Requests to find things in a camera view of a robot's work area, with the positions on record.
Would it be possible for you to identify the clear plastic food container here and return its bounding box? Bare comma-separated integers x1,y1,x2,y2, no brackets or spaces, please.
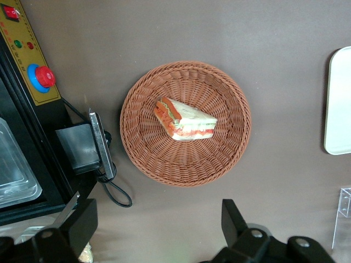
0,117,43,206

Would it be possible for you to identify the cream plastic tray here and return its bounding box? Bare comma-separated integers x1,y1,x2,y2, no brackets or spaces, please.
323,45,351,156

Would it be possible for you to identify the bagged bread in wire rack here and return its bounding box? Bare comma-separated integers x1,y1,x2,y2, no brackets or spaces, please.
78,242,94,263

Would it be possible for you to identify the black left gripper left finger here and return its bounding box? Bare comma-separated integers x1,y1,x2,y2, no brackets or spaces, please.
32,198,99,263

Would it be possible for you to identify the yellow emergency stop box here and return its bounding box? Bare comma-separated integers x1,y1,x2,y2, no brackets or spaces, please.
0,0,116,227

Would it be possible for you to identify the triangle sandwich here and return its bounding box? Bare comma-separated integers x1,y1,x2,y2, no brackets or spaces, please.
152,96,218,142

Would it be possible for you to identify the round brown wicker basket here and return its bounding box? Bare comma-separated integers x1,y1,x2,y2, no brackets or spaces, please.
120,60,252,188

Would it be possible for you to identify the clear acrylic bottle rack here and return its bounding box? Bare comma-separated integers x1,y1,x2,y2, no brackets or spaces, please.
331,187,351,250

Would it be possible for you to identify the black machine power cable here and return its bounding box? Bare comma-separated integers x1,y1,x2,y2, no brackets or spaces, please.
62,98,133,208

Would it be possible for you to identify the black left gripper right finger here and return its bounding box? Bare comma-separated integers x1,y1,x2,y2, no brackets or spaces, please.
211,198,273,263

